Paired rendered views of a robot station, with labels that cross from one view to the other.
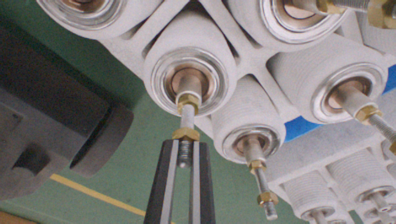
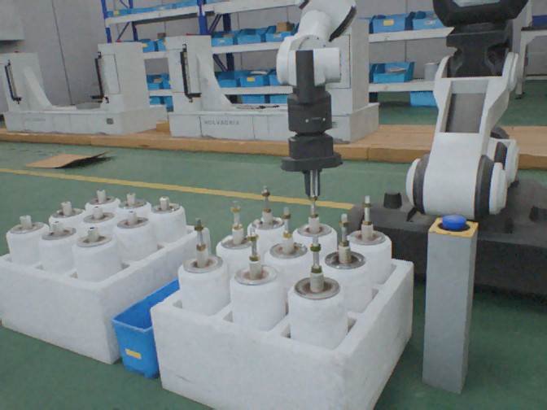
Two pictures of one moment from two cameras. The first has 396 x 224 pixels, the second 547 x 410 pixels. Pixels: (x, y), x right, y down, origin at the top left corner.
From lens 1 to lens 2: 0.90 m
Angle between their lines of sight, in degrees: 37
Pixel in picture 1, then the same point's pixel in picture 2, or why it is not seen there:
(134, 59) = not seen: hidden behind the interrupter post
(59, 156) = (376, 208)
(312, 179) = (172, 235)
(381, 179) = (138, 232)
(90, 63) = not seen: hidden behind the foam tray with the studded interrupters
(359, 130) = (148, 273)
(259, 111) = (273, 234)
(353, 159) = (149, 250)
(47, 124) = (391, 224)
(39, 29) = not seen: hidden behind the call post
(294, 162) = (189, 247)
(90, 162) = (357, 212)
